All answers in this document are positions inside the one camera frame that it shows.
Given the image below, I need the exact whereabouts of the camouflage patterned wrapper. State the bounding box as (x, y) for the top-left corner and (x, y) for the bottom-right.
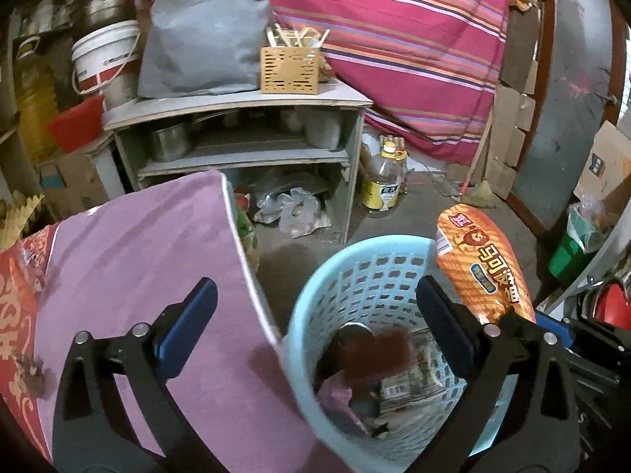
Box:
(380, 328), (466, 413)

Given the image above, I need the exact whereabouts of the orange snack bag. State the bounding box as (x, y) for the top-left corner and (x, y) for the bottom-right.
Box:
(435, 204), (536, 325)

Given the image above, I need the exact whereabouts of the dark red sponge block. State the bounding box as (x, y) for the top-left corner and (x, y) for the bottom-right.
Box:
(344, 328), (415, 385)

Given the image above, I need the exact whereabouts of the pink plastic wrapper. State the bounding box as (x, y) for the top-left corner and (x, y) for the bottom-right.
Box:
(317, 371), (368, 437)

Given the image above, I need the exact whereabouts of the black ribbed cup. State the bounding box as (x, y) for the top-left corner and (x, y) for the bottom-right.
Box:
(314, 322), (375, 393)

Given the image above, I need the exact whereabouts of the purple towel mat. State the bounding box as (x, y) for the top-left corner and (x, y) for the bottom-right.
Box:
(34, 169), (357, 473)

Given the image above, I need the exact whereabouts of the red patterned towel mat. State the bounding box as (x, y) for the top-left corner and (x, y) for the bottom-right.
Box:
(1, 224), (58, 459)

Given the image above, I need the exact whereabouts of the light blue plastic basket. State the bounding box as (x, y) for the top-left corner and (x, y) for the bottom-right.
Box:
(280, 234), (519, 471)

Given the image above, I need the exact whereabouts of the yellow egg carton tray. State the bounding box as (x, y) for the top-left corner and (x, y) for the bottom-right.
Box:
(0, 194), (45, 252)

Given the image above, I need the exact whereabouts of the cardboard box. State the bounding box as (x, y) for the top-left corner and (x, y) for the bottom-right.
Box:
(36, 132), (129, 220)

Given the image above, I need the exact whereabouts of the oil bottle on floor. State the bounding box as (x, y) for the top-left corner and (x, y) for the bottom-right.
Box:
(362, 140), (402, 214)

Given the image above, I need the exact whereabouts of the red plastic basket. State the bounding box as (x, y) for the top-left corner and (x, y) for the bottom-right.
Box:
(47, 95), (104, 153)

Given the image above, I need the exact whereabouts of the grey low shelf cabinet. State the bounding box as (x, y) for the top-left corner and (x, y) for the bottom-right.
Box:
(104, 80), (372, 244)

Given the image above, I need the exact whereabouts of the striped red curtain cloth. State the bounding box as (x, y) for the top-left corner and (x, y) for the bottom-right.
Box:
(129, 0), (515, 166)

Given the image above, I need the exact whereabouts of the white plastic bucket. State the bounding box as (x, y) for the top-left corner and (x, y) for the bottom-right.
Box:
(71, 19), (141, 96)

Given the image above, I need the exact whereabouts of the large oil jug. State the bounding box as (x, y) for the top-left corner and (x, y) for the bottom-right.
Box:
(14, 35), (59, 166)

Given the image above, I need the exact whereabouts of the grey felt cover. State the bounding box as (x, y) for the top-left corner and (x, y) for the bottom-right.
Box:
(138, 0), (274, 98)

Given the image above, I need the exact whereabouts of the wooden utensil holder box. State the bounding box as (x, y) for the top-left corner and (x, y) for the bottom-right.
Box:
(260, 24), (334, 95)

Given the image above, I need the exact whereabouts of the steel stock pot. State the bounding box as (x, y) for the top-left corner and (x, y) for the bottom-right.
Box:
(79, 0), (136, 34)

